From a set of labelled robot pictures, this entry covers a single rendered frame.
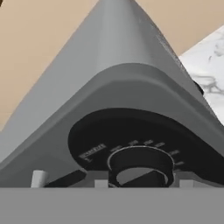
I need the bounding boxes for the grey toaster oven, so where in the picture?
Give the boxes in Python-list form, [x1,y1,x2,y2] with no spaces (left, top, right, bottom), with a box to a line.
[0,0,224,188]

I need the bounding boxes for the black temperature knob silver ring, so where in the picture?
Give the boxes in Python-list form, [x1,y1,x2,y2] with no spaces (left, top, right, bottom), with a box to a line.
[107,145,176,188]

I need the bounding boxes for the white cylindrical oven door handle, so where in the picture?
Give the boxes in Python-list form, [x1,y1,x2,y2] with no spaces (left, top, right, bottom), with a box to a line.
[31,170,50,188]

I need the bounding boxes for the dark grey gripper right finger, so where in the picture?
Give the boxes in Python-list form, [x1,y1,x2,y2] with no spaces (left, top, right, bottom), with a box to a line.
[174,171,207,188]

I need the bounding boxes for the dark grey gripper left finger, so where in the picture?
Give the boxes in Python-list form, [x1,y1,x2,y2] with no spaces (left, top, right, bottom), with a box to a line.
[45,169,109,188]

